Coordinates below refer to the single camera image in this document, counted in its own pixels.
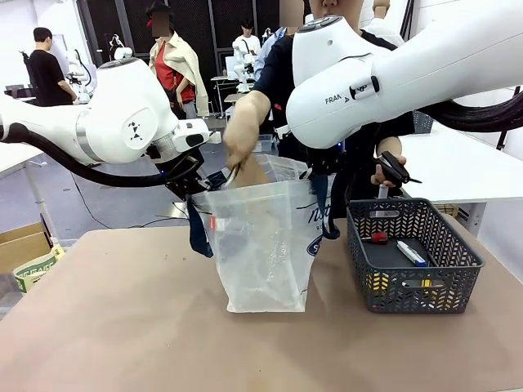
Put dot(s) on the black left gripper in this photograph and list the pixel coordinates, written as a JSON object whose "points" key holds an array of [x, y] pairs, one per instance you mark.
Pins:
{"points": [[184, 175]]}

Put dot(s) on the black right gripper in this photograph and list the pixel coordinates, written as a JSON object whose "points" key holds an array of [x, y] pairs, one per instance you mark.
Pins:
{"points": [[324, 157]]}

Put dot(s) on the black handheld tool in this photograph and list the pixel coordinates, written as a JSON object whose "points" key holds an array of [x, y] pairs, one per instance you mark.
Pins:
{"points": [[398, 169]]}

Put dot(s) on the translucent plastic shopping bag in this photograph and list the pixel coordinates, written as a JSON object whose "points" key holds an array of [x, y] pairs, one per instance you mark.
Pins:
{"points": [[261, 245]]}

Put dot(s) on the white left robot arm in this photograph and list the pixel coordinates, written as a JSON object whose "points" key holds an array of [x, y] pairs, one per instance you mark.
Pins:
{"points": [[114, 118]]}

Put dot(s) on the person's left forearm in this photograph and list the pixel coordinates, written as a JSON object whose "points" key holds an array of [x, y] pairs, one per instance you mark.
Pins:
{"points": [[390, 146]]}

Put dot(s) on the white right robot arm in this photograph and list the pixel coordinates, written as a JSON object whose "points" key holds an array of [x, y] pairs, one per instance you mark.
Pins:
{"points": [[388, 77]]}

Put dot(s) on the person's right forearm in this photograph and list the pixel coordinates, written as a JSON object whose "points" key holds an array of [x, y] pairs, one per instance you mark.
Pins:
{"points": [[253, 108]]}

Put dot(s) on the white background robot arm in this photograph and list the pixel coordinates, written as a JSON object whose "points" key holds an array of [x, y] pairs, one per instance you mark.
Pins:
{"points": [[244, 65], [81, 73]]}

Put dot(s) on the person's right hand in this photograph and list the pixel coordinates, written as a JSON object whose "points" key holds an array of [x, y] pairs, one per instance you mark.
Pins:
{"points": [[243, 141]]}

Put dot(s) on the person's left hand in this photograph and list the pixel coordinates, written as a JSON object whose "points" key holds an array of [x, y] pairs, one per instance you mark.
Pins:
{"points": [[382, 175]]}

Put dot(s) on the person in dark shirt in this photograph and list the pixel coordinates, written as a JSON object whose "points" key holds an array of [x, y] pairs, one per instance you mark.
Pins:
{"points": [[359, 139]]}

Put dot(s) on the red-capped small item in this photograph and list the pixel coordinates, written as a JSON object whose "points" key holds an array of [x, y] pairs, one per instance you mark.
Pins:
{"points": [[380, 237]]}

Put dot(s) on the white blue marker pen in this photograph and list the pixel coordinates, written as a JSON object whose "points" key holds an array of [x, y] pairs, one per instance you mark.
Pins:
{"points": [[410, 252]]}

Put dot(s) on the yellow small item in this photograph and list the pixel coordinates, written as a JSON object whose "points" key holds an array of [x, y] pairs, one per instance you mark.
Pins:
{"points": [[378, 286]]}

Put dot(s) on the person in blue shirt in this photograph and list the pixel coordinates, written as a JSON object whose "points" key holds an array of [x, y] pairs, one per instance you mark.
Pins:
{"points": [[265, 53]]}

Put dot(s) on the white side table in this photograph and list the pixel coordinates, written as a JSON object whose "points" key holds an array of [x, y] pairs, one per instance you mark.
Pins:
{"points": [[449, 167]]}

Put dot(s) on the person in white shirt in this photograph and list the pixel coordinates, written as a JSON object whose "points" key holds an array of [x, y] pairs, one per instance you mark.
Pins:
{"points": [[246, 41]]}

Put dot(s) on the yellow black utility knife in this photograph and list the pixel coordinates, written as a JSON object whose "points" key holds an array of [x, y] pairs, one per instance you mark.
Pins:
{"points": [[429, 286]]}

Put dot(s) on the white height-adjustable table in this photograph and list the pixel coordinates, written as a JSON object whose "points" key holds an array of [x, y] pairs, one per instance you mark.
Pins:
{"points": [[20, 163]]}

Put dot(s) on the green white paper sack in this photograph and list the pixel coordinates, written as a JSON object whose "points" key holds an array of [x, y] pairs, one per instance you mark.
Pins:
{"points": [[37, 267]]}

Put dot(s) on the man in black t-shirt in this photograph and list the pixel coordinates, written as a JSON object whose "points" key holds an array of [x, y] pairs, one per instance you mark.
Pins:
{"points": [[47, 73]]}

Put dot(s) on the brown cardboard box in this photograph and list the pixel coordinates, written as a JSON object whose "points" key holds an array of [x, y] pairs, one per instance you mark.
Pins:
{"points": [[20, 245]]}

